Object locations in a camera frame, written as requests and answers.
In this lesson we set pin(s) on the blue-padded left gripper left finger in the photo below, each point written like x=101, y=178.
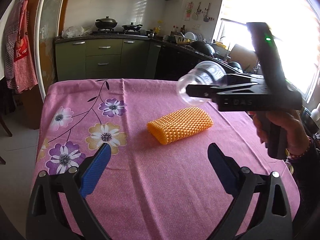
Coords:
x=46, y=218

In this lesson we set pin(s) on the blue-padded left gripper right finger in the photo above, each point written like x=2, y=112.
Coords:
x=271, y=218

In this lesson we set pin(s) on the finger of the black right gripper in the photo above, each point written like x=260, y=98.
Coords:
x=210, y=91
x=240, y=78

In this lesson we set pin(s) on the clear plastic bottle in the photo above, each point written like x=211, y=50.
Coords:
x=204, y=73

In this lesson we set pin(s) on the orange foam fruit net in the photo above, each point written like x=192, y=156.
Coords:
x=179, y=125

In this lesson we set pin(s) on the green lower kitchen cabinets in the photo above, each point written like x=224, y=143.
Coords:
x=123, y=57

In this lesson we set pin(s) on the person's right hand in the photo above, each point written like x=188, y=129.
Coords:
x=299, y=145

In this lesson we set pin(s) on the wooden cutting board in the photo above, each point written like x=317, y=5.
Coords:
x=246, y=58

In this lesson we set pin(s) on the large black wok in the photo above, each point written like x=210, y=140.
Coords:
x=203, y=48

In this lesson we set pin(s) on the small black lidded pan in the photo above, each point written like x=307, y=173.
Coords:
x=132, y=27

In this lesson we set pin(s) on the pink floral tablecloth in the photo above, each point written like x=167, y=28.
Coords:
x=148, y=190

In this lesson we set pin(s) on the dark wooden chair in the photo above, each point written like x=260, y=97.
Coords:
x=8, y=132

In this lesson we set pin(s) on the black wok with lid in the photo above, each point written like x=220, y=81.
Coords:
x=106, y=23

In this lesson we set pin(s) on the clear plastic bag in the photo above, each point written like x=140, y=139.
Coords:
x=76, y=31

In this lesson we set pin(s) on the red checkered apron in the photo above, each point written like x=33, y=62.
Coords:
x=19, y=68

